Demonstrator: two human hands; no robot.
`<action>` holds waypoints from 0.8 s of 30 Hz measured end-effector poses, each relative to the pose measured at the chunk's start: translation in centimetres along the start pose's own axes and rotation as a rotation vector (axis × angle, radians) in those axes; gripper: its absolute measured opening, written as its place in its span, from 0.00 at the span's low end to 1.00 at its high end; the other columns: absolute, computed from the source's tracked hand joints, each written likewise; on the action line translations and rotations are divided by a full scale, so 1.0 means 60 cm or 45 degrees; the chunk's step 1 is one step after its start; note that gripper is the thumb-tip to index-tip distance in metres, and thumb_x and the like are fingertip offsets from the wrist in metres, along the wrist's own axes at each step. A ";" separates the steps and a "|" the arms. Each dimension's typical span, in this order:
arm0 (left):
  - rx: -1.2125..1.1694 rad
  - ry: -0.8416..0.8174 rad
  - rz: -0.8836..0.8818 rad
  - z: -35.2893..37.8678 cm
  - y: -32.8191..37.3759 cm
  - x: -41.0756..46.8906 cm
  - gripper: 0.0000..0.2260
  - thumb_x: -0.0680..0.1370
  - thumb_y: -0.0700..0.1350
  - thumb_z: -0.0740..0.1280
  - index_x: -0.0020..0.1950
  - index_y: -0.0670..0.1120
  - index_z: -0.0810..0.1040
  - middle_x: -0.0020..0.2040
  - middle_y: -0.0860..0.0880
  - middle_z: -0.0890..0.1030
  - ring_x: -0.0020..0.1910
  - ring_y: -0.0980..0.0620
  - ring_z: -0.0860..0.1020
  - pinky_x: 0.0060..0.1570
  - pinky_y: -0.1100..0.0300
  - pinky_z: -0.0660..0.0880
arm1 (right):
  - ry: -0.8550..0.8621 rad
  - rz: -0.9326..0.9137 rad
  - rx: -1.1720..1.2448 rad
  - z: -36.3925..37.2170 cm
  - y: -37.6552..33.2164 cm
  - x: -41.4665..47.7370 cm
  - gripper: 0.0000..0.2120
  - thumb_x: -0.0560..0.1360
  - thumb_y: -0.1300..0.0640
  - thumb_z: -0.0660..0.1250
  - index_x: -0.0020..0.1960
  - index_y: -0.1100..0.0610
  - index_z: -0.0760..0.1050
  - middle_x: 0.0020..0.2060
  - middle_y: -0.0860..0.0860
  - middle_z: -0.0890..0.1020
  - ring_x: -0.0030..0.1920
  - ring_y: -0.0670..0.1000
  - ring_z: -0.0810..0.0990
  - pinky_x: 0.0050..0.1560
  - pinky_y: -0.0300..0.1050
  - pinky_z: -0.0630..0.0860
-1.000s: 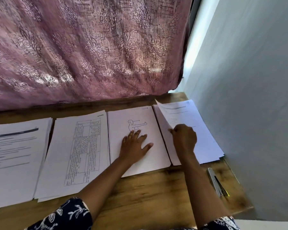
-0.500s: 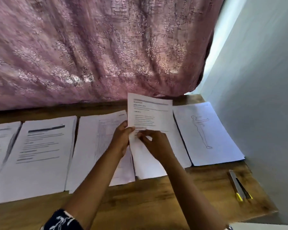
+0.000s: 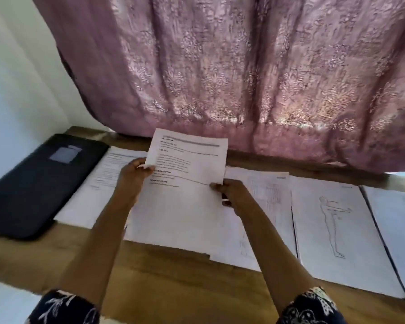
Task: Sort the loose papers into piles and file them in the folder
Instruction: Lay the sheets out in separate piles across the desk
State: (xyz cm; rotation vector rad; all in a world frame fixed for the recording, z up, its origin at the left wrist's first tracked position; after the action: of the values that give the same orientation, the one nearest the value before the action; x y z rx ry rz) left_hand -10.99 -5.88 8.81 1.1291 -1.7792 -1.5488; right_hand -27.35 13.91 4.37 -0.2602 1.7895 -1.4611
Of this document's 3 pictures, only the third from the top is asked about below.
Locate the black folder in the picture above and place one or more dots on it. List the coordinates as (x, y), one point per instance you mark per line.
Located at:
(37, 189)

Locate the person's left hand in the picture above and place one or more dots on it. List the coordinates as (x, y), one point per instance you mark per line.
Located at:
(131, 182)

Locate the person's right forearm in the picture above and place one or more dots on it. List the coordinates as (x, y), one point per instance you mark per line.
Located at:
(277, 256)

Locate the person's right hand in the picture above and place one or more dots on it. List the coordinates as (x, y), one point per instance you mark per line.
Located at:
(235, 195)

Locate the pink patterned curtain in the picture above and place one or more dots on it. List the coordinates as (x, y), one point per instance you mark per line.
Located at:
(256, 64)

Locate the paper sheet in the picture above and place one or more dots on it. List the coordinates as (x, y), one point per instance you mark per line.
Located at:
(189, 155)

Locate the dark-header text paper pile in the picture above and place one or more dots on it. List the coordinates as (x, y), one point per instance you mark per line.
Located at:
(175, 219)

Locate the person's left forearm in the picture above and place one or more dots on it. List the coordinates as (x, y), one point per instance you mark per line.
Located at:
(98, 246)

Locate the table-print paper pile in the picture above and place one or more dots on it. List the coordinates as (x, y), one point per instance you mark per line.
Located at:
(273, 199)

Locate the grey-header text paper pile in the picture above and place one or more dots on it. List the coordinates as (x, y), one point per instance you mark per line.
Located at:
(88, 199)

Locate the white curtain lining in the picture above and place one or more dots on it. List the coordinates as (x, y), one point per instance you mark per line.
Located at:
(47, 64)

